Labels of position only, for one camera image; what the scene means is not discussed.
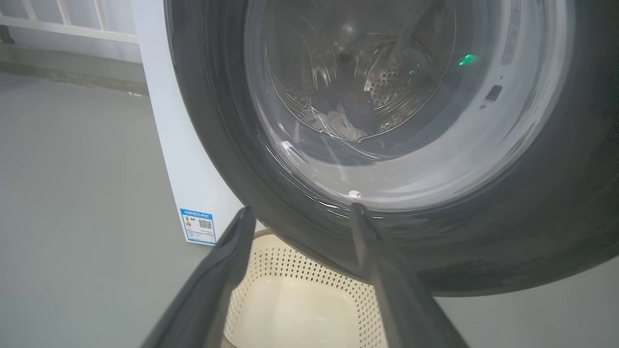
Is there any blue printed garment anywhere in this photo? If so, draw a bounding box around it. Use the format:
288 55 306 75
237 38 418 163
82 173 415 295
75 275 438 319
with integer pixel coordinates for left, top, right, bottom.
334 89 383 135

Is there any blue energy label sticker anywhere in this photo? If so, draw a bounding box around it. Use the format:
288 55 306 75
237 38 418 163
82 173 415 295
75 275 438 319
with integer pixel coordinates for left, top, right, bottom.
180 208 217 246

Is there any cream perforated laundry basket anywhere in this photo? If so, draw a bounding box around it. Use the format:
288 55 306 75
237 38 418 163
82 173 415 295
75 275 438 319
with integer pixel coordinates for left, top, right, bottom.
222 229 387 348

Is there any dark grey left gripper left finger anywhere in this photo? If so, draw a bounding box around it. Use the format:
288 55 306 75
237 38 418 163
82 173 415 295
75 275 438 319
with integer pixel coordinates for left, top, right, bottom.
140 207 257 348

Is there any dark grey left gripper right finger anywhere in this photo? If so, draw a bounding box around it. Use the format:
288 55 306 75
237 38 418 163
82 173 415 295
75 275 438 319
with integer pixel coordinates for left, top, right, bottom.
350 203 470 348

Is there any round dark glass washer door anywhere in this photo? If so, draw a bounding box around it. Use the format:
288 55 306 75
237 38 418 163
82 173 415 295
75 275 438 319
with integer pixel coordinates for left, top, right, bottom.
163 0 619 296

